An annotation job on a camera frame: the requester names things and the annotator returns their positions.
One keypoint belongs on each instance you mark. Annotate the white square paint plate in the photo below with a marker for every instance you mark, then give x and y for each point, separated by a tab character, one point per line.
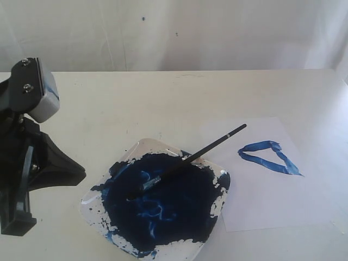
171	222

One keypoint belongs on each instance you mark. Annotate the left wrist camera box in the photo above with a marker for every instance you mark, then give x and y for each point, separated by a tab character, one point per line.
32	90

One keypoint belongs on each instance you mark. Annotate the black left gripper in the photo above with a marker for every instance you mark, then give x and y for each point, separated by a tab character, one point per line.
30	160

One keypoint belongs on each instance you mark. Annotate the black paintbrush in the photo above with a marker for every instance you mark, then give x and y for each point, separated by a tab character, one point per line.
174	171

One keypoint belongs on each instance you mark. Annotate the white paper sheet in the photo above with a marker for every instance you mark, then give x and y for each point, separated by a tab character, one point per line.
271	183

